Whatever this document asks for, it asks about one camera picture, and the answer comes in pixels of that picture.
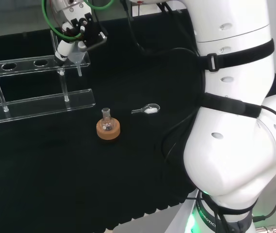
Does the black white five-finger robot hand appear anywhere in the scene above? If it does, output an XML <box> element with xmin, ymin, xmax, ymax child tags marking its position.
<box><xmin>54</xmin><ymin>21</ymin><xmax>88</xmax><ymax>67</ymax></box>

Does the translucent plastic funnel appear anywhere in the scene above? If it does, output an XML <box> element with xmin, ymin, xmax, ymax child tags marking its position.
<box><xmin>67</xmin><ymin>48</ymin><xmax>87</xmax><ymax>77</ymax></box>

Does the clear acrylic funnel stand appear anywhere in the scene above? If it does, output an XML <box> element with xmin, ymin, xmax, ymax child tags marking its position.
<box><xmin>0</xmin><ymin>30</ymin><xmax>97</xmax><ymax>126</ymax></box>

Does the glass weighing funnel with powder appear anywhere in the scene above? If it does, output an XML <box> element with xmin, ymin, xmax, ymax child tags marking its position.
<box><xmin>131</xmin><ymin>102</ymin><xmax>161</xmax><ymax>115</ymax></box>

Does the small glass round-bottom flask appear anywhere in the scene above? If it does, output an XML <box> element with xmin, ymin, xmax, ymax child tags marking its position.
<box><xmin>99</xmin><ymin>108</ymin><xmax>116</xmax><ymax>133</ymax></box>

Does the black bench cloth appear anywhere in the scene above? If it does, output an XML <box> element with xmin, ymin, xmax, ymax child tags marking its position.
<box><xmin>0</xmin><ymin>7</ymin><xmax>276</xmax><ymax>231</ymax></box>

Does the green cable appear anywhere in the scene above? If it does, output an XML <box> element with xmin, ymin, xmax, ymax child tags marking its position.
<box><xmin>42</xmin><ymin>0</ymin><xmax>115</xmax><ymax>41</ymax></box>

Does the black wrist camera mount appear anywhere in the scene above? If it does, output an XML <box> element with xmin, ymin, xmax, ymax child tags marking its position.
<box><xmin>70</xmin><ymin>12</ymin><xmax>108</xmax><ymax>52</ymax></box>

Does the brown cork ring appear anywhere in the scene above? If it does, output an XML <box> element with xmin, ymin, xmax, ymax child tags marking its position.
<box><xmin>96</xmin><ymin>118</ymin><xmax>121</xmax><ymax>140</ymax></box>

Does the grey cable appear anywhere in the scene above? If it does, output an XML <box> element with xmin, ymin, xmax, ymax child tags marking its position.
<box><xmin>253</xmin><ymin>169</ymin><xmax>276</xmax><ymax>222</ymax></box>

